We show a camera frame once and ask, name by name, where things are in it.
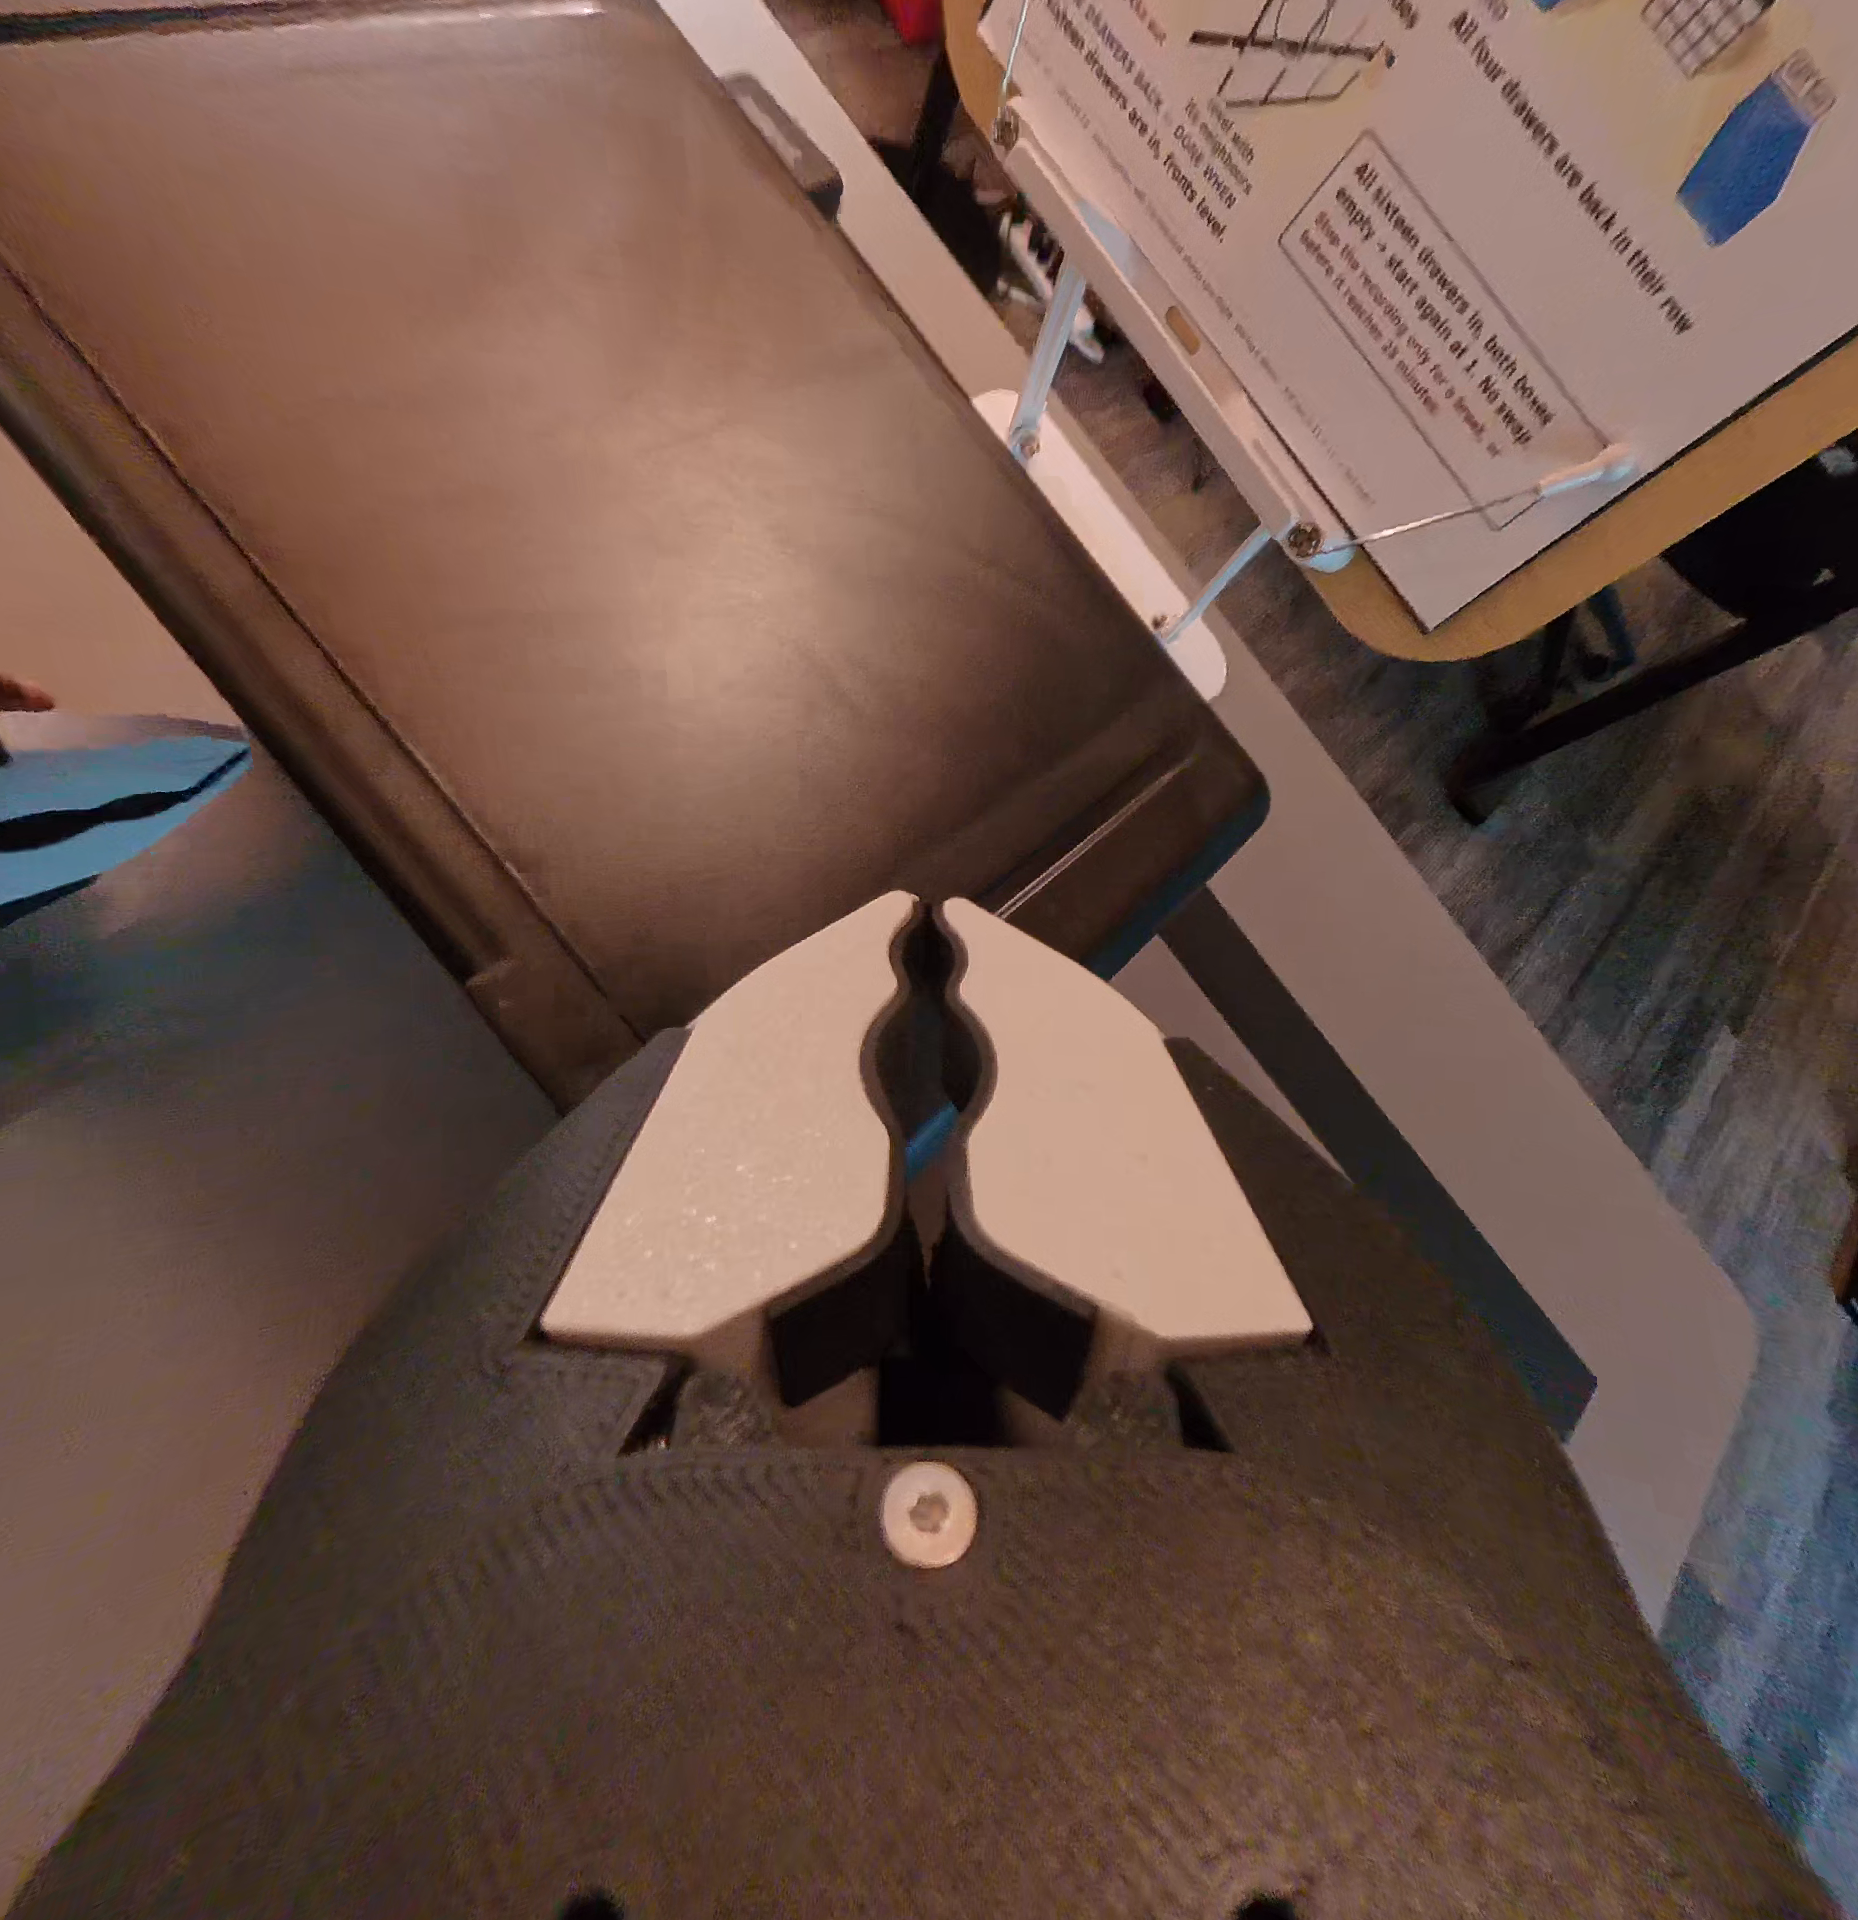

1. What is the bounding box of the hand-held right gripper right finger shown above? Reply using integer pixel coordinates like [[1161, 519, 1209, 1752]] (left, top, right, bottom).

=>
[[929, 897, 1316, 1419]]

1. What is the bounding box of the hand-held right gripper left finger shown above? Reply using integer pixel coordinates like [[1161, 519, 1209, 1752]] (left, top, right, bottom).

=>
[[539, 890, 931, 1411]]

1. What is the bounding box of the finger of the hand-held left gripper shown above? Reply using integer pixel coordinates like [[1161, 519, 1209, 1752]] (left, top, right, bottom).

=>
[[0, 766, 249, 940], [0, 711, 251, 852]]

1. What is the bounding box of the black drawer cabinet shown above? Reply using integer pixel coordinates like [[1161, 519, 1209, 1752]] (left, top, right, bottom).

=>
[[0, 0, 1270, 1115]]

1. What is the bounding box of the white document stand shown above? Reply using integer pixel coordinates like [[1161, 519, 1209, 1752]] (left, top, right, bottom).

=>
[[970, 0, 1638, 701]]

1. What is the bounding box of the black chair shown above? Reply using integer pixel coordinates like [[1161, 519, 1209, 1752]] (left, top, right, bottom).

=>
[[1447, 427, 1858, 830]]

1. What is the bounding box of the printed instruction poster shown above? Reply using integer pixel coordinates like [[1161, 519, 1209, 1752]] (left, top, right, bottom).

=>
[[982, 0, 1858, 633]]

